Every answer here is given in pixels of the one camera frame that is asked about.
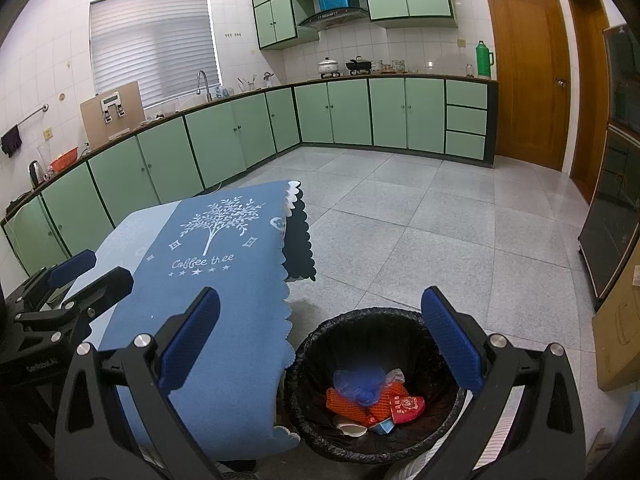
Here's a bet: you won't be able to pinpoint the orange basin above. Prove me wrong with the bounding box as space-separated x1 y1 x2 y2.
49 147 80 171

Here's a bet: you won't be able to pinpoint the wooden door with handle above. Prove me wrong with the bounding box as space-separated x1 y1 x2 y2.
482 0 572 172

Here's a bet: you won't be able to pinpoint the metal towel bar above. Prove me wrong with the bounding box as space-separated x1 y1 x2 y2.
15 104 50 128

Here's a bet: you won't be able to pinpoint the white window blind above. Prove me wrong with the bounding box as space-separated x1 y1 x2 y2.
90 0 222 109

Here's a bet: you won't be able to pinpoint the blue tree-print tablecloth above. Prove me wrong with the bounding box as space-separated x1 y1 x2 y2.
87 179 317 461

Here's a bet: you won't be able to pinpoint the black glass cabinet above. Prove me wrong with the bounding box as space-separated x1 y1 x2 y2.
578 24 640 311

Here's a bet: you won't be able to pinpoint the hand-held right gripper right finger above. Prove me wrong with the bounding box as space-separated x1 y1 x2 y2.
420 286 587 480

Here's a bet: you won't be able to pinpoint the plain wooden door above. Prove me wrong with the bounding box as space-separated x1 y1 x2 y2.
566 0 612 206

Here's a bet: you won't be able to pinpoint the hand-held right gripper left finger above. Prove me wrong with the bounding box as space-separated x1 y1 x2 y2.
54 286 228 480

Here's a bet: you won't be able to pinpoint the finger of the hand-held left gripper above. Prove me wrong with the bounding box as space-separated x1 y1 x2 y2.
7 249 97 311
14 266 135 335

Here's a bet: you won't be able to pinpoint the cardboard box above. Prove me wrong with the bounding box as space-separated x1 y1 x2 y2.
592 270 640 392

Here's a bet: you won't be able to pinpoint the red snack wrapper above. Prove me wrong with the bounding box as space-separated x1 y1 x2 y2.
389 394 426 423

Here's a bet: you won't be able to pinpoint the green thermos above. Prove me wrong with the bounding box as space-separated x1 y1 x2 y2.
475 41 496 79

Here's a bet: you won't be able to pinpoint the dark cloth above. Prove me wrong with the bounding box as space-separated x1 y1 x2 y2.
0 126 22 157

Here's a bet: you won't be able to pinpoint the light blue paper cup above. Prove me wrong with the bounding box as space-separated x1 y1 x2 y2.
334 414 368 438

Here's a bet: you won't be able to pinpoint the brown board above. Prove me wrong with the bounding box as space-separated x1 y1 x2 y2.
80 81 146 145

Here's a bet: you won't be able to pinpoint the blue plastic bag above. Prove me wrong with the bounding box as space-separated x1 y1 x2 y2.
333 367 388 407

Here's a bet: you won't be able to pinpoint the white clip holder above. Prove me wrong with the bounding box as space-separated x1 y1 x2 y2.
100 91 125 122

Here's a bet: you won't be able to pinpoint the green base cabinets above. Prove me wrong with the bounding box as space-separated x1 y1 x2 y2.
1 76 499 278

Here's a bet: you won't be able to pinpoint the black bin with bag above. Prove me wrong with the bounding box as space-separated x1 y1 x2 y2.
283 308 471 463

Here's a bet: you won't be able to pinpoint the black range hood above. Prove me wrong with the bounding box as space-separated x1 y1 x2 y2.
298 6 369 30

